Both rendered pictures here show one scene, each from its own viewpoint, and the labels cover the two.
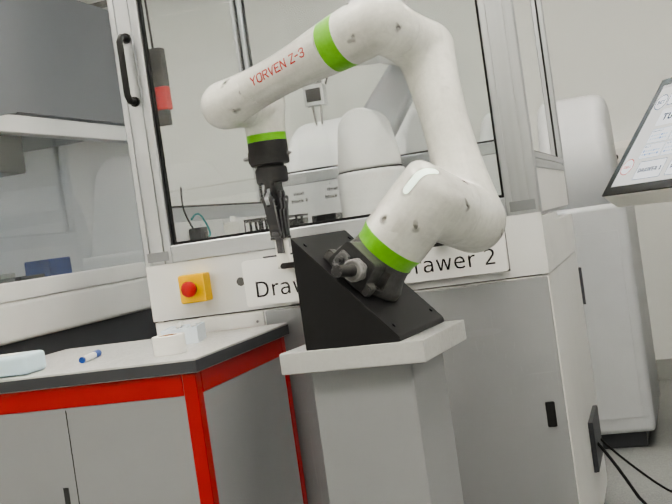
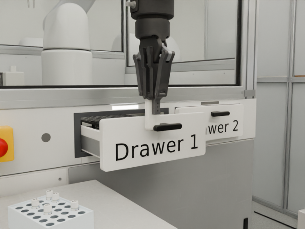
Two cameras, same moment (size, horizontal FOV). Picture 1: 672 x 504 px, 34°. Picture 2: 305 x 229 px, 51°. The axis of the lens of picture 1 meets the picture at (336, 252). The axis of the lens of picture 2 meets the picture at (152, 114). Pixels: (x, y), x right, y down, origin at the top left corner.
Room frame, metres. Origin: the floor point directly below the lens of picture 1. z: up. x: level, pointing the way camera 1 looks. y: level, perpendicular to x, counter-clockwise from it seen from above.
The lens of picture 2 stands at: (2.14, 0.67, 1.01)
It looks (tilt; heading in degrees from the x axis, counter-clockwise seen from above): 6 degrees down; 309
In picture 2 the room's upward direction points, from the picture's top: straight up
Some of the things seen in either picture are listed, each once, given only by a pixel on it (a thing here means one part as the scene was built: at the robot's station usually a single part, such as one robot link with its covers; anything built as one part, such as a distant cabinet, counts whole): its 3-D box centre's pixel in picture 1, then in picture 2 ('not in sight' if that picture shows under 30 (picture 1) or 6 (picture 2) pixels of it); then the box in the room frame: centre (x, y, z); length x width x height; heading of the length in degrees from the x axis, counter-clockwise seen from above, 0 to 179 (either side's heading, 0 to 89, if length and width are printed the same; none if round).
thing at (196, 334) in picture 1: (184, 334); (50, 219); (2.59, 0.38, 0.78); 0.12 x 0.08 x 0.04; 178
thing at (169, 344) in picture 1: (169, 344); not in sight; (2.36, 0.38, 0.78); 0.07 x 0.07 x 0.04
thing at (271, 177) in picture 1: (273, 186); (152, 42); (2.59, 0.12, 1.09); 0.08 x 0.07 x 0.09; 164
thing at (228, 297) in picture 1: (382, 257); (76, 115); (3.19, -0.13, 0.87); 1.02 x 0.95 x 0.14; 74
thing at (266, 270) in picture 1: (302, 276); (158, 138); (2.60, 0.08, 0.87); 0.29 x 0.02 x 0.11; 74
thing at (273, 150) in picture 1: (267, 155); (150, 6); (2.59, 0.13, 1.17); 0.12 x 0.09 x 0.06; 74
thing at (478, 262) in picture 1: (445, 255); (211, 122); (2.65, -0.26, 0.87); 0.29 x 0.02 x 0.11; 74
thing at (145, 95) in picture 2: (279, 215); (149, 73); (2.60, 0.12, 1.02); 0.04 x 0.01 x 0.11; 74
